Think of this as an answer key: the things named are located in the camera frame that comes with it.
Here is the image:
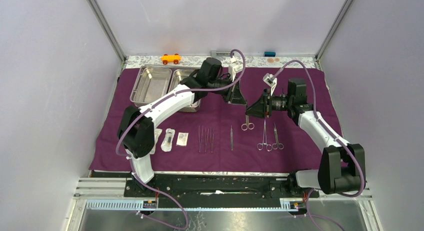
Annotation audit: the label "steel scalpel handle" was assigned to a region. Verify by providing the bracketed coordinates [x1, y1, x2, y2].
[204, 128, 210, 153]

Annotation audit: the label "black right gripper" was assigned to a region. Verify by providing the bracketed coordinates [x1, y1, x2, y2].
[245, 87, 293, 120]

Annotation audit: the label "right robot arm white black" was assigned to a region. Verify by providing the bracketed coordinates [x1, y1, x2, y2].
[245, 74, 366, 197]

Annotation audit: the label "steel tweezers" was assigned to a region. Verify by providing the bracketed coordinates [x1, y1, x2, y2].
[198, 126, 204, 153]
[210, 128, 215, 153]

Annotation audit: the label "slotted grey cable duct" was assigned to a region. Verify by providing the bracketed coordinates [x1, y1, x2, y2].
[85, 198, 298, 212]

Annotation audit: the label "blue plastic block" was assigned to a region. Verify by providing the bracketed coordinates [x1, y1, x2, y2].
[263, 51, 276, 57]

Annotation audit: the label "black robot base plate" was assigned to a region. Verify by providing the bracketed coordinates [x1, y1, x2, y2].
[123, 174, 309, 204]

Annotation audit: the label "remaining steel instrument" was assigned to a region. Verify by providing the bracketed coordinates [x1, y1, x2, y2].
[230, 125, 234, 151]

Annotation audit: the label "long white sterile packet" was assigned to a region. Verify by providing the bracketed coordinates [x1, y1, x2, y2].
[149, 128, 163, 155]

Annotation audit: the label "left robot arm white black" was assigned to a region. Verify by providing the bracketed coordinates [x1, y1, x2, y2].
[117, 56, 247, 197]

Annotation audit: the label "purple cloth wrap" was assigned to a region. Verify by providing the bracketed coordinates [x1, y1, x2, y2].
[88, 66, 345, 173]

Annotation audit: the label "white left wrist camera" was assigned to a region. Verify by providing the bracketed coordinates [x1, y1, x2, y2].
[228, 56, 244, 82]

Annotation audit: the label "orange toy car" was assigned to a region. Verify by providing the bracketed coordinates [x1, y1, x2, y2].
[160, 53, 182, 65]

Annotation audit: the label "small white sterile packet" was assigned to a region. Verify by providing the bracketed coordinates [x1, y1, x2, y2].
[176, 132, 189, 147]

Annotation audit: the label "perforated steel instrument tray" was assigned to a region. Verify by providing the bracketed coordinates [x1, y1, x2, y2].
[129, 64, 196, 107]

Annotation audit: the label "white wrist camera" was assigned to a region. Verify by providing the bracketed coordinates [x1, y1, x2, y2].
[263, 73, 278, 96]
[228, 56, 244, 82]

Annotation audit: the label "steel surgical forceps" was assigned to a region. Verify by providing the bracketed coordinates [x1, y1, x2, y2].
[256, 120, 273, 152]

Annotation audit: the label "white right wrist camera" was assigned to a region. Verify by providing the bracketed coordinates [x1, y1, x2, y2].
[263, 73, 278, 96]

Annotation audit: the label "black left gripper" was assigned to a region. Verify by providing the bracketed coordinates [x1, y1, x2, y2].
[208, 74, 247, 106]

